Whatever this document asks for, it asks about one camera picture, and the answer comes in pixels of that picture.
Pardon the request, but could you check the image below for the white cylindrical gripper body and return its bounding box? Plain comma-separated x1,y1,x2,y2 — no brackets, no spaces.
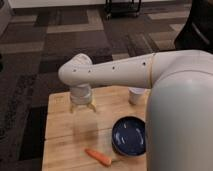
70,84,92,105

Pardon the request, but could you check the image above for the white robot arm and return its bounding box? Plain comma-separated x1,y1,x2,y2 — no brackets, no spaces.
58,49,213,171

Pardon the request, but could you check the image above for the white paper cup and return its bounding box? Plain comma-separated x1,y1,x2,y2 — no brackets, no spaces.
129,87,145,105

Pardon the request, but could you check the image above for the dark blue bowl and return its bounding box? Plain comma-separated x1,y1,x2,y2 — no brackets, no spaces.
111,116,146,157

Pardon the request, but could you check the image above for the orange carrot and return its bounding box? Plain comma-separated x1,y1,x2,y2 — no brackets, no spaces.
85,149,112,166

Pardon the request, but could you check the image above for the black rolling cart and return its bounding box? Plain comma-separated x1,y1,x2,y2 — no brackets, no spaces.
104,0,142,20

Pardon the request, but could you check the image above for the black office chair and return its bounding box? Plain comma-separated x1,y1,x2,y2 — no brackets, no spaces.
174,0,213,54

